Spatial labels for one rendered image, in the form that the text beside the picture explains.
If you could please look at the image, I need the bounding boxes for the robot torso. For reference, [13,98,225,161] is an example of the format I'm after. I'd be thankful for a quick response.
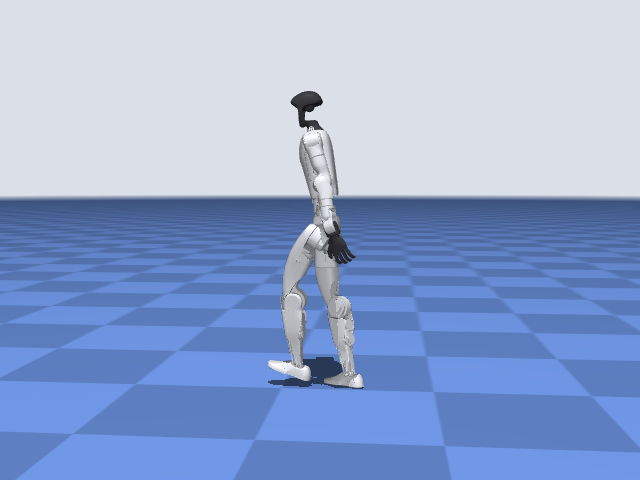
[299,126,341,236]

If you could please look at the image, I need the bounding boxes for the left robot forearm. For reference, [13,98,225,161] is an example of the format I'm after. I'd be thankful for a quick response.
[315,176,336,234]

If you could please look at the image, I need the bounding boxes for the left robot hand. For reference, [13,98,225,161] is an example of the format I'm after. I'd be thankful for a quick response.
[323,221,356,264]

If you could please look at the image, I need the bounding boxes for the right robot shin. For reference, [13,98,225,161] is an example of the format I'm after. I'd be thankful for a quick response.
[328,301,355,376]

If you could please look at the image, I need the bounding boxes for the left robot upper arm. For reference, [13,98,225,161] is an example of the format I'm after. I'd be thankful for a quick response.
[302,132,331,192]

